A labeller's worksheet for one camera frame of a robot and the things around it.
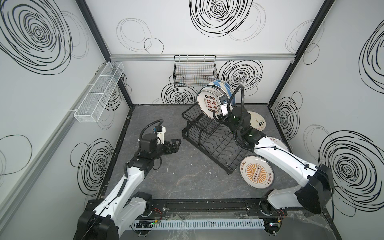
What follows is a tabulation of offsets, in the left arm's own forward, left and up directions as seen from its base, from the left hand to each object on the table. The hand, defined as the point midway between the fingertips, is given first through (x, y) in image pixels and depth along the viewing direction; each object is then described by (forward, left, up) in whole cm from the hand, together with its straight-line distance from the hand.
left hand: (176, 141), depth 80 cm
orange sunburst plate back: (+10, -65, -15) cm, 67 cm away
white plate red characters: (+19, -17, +13) cm, 28 cm away
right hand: (+13, -23, +17) cm, 32 cm away
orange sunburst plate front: (-9, -46, -16) cm, 50 cm away
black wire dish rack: (+12, -22, -16) cm, 30 cm away
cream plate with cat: (+28, -55, -17) cm, 64 cm away
